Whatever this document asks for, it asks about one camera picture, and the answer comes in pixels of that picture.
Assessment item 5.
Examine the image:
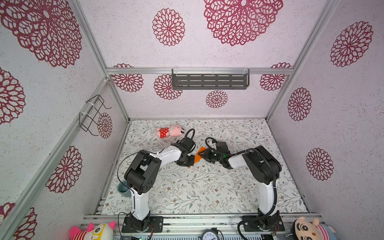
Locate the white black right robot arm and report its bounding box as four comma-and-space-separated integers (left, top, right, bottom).
195, 146, 282, 217

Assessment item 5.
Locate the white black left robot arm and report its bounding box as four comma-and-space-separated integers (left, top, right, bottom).
124, 144, 196, 221

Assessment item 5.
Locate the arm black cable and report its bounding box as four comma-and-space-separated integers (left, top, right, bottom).
116, 148, 164, 191
204, 137, 279, 240

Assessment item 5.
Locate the grey wall shelf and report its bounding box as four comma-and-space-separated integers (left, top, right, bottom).
171, 69, 250, 90

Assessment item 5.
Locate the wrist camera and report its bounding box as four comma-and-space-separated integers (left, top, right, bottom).
216, 142, 231, 155
177, 137, 196, 153

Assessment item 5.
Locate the orange square paper sheet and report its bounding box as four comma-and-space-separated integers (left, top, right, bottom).
188, 147, 207, 169

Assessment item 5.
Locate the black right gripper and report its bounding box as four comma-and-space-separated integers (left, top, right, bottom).
198, 148, 223, 164

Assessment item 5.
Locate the round gauge clock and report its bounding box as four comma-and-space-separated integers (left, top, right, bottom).
200, 228, 220, 240

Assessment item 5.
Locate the black wire wall rack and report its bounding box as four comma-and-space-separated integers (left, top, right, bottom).
78, 95, 111, 137

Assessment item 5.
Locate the pink white plush toy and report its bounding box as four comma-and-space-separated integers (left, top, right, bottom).
70, 221, 116, 240

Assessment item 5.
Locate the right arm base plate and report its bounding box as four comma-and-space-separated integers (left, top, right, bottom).
243, 211, 285, 232

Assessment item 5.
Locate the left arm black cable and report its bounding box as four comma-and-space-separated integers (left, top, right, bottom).
116, 148, 164, 191

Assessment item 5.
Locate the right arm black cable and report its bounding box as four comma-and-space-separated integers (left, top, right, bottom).
204, 137, 279, 240

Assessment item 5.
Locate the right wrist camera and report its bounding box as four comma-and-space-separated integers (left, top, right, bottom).
216, 142, 231, 155

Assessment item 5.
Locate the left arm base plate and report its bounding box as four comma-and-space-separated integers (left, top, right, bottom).
122, 214, 164, 233

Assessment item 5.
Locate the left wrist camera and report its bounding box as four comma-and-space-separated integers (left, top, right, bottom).
177, 137, 196, 153

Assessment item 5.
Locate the teal cup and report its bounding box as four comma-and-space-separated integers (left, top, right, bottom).
117, 180, 132, 198

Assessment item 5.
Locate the boy face plush toy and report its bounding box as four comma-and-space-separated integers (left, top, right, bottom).
291, 217, 337, 240

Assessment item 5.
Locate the pink pig plush toy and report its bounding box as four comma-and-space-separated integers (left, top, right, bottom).
156, 125, 186, 139

